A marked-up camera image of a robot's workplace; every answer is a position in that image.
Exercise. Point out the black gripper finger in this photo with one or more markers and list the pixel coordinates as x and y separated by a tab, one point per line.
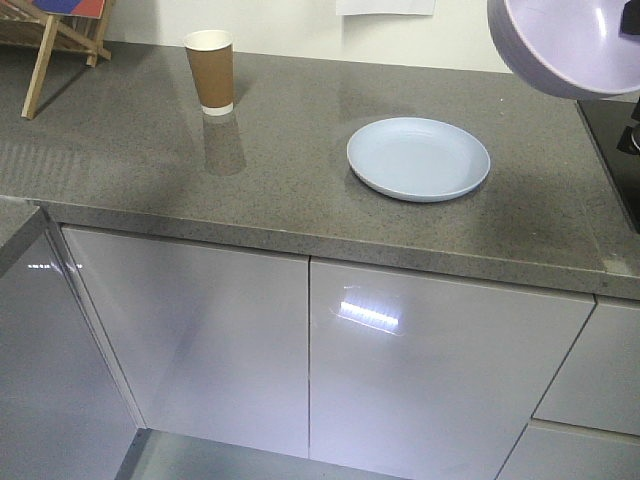
630	18

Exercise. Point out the light blue plate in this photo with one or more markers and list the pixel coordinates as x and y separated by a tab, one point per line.
417	160

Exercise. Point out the brown paper cup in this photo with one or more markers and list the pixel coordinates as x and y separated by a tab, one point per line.
210	57

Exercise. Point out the black induction cooktop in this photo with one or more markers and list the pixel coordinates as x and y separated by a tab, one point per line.
614	127

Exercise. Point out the grey drawer fronts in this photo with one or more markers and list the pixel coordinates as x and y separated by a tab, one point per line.
587	423

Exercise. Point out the grey cabinet door right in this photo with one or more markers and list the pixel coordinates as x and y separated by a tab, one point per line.
425	377

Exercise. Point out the blue red poster board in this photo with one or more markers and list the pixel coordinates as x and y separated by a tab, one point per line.
82	8

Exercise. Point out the wooden dish rack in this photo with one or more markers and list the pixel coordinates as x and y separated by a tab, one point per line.
25	25

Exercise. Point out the grey corner cabinet door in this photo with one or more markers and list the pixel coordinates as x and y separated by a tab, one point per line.
62	415

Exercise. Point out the white paper on wall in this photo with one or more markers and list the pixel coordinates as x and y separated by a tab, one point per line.
385	7

